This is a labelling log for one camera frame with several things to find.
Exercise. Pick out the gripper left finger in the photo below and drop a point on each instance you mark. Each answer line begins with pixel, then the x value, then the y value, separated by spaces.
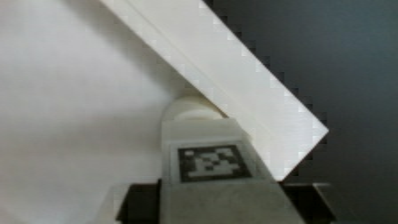
pixel 139 211

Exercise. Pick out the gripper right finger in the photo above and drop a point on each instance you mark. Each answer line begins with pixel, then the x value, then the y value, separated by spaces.
pixel 317 202

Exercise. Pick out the white square tabletop tray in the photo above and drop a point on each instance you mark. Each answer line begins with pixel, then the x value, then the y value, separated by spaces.
pixel 104 58

